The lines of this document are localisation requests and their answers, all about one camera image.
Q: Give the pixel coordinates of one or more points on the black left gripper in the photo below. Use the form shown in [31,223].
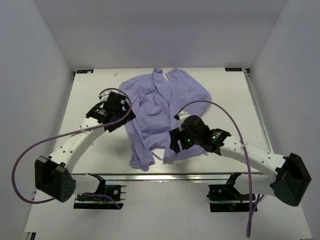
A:
[130,116]

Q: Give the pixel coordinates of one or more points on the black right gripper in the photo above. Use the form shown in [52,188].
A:
[176,134]

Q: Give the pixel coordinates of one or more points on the lilac zip jacket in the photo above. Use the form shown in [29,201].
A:
[156,98]

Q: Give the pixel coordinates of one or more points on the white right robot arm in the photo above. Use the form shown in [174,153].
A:
[284,177]

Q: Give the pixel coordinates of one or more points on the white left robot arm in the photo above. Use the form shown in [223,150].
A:
[53,174]

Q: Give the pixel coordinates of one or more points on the dark left corner label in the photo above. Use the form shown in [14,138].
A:
[84,71]

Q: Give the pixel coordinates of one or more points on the white front cover board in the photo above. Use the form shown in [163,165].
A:
[151,211]

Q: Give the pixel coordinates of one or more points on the dark table corner label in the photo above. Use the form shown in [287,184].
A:
[233,69]

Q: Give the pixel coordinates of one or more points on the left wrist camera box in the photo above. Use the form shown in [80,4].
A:
[116,104]

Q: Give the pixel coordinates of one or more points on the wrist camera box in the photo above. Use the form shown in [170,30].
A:
[116,104]
[194,126]

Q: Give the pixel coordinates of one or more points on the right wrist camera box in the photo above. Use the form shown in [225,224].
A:
[194,126]

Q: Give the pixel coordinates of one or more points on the aluminium table front rail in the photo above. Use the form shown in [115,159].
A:
[164,177]

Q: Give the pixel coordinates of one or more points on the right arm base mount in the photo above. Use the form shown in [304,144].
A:
[225,198]

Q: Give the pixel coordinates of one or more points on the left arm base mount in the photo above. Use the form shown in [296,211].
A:
[105,195]

